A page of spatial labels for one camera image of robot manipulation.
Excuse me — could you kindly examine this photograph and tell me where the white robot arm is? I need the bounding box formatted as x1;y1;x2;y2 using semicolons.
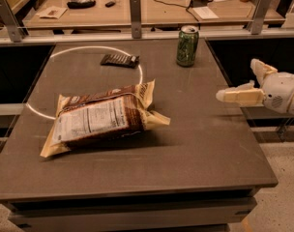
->
216;59;294;115

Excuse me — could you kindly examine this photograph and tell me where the middle metal bracket post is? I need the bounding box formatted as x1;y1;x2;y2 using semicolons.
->
130;0;141;39

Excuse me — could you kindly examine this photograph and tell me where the small black device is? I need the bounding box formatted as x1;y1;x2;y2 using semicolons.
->
105;1;115;8

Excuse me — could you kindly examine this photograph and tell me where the metal bracket post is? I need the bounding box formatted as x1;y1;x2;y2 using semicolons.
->
0;0;25;43
130;0;141;39
247;0;272;35

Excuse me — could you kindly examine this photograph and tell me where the left metal bracket post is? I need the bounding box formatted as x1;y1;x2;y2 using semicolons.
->
0;0;25;43

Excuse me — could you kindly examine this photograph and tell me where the brown and cream snack bag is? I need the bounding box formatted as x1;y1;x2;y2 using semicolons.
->
41;81;170;158

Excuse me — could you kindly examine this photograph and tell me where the white notepad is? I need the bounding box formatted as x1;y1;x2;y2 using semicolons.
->
193;7;218;19

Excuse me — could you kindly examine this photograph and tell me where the right metal bracket post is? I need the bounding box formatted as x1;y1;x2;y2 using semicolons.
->
247;0;272;35

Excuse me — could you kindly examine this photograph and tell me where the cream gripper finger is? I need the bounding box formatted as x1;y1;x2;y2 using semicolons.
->
216;80;265;106
250;59;278;86

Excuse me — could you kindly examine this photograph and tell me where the green soda can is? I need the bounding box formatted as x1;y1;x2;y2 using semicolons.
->
176;25;199;67

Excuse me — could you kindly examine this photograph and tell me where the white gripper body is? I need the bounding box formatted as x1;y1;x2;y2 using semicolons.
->
261;72;294;114

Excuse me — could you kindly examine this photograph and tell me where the black oblong object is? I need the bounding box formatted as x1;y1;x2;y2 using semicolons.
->
67;0;96;9

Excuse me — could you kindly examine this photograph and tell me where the dark chocolate bar wrapper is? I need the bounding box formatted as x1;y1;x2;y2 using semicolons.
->
101;54;139;69

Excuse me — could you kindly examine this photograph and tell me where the paper napkin on desk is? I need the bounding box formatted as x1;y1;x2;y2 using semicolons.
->
37;6;67;19

